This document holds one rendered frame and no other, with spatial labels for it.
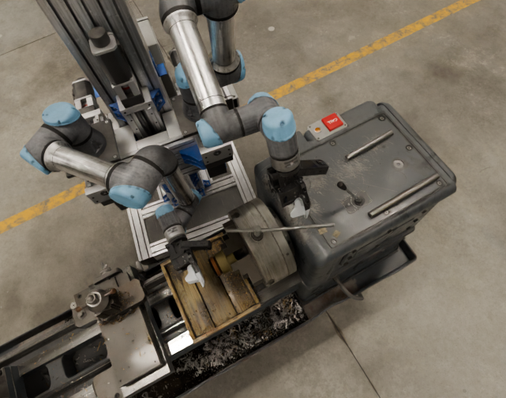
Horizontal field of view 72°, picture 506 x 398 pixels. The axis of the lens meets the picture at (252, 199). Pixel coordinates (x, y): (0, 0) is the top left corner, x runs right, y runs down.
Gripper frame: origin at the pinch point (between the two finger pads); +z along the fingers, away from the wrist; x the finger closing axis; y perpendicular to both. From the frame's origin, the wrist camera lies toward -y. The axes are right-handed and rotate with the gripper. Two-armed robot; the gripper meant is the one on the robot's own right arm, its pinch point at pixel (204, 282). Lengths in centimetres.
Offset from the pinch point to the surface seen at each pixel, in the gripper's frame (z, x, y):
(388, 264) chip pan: 23, -54, -83
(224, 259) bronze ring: -2.7, 4.6, -10.5
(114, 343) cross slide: 1.1, -10.6, 40.1
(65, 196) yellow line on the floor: -143, -108, 76
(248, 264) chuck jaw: 2.9, 3.2, -17.1
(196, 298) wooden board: -0.8, -19.1, 7.2
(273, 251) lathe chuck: 5.7, 13.4, -26.2
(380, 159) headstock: -4, 18, -75
